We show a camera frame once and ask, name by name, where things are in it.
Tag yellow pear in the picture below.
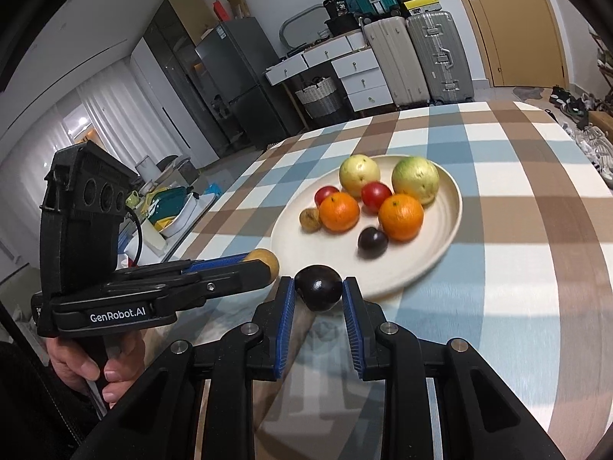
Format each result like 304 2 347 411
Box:
339 154 380 198

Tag shoe rack with shoes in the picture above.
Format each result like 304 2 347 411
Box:
589 28 613 104

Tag wooden door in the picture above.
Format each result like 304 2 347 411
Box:
461 0 568 88

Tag red cherry tomato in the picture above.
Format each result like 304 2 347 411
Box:
314 185 339 208
361 182 392 214

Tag silver suitcase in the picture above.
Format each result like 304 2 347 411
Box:
406 10 474 105

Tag person's left hand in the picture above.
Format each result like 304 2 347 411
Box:
45 331 146 407

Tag white drawer desk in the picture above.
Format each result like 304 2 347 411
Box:
265 30 393 112

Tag black glass cabinet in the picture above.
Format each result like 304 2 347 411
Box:
143 0 235 158

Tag beige suitcase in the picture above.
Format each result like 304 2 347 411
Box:
364 17 430 107

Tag cream round plate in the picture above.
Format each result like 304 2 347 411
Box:
267 154 464 300

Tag brown longan fruit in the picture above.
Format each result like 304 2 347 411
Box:
243 248 280 283
299 208 322 234

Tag grey refrigerator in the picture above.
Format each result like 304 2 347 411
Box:
197 17 302 148

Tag woven laundry basket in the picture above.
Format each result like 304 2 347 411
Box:
295 77 343 118

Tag orange mandarin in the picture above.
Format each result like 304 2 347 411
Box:
378 194 424 242
319 192 361 233

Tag dark purple plum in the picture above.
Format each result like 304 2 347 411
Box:
357 227 388 259
294 265 343 312

